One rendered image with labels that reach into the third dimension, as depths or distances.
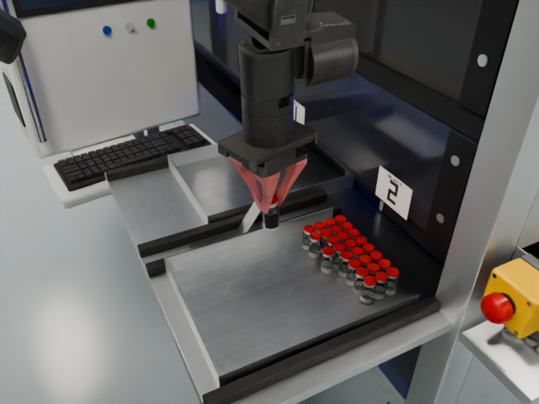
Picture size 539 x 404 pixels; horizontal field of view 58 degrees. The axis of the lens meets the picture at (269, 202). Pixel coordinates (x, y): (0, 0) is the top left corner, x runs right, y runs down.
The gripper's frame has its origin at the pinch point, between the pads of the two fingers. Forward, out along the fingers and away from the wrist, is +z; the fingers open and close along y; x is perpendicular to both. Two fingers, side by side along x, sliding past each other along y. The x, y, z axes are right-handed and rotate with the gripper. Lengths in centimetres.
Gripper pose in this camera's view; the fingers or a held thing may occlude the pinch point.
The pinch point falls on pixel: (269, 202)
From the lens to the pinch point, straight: 61.1
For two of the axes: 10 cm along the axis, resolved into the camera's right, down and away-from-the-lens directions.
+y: 7.4, -3.9, 5.4
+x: -6.7, -4.2, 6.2
